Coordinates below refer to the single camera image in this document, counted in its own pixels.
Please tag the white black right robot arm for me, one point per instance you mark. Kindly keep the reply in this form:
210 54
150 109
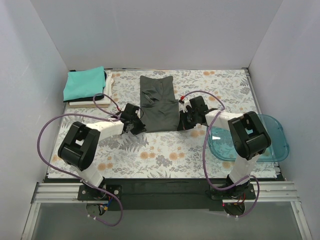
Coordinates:
249 137

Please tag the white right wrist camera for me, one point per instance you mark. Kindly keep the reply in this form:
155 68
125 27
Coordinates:
185 104

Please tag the dark grey t shirt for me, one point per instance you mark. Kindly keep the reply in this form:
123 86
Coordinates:
159 105

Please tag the teal transparent plastic bin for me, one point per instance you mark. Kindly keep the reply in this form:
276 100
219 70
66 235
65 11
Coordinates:
221 145

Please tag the folded black t shirt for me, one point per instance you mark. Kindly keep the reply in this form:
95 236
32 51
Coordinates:
84 99

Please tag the floral patterned table mat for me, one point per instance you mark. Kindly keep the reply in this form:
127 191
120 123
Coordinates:
172 154

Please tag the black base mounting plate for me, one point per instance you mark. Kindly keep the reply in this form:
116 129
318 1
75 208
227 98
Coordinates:
154 193

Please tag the folded beige t shirt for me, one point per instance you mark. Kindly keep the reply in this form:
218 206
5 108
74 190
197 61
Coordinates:
88 106

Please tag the folded white t shirt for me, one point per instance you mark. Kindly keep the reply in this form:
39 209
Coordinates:
107 90

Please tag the aluminium frame rail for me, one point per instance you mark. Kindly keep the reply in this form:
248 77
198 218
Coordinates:
270 191

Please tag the folded teal t shirt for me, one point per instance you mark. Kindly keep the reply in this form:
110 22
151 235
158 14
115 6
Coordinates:
84 83

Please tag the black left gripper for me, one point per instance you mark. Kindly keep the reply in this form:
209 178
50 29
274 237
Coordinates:
136 124

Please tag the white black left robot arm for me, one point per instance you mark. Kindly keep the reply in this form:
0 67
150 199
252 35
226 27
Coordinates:
79 146

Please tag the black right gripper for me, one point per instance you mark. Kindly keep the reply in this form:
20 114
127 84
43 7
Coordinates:
186 120

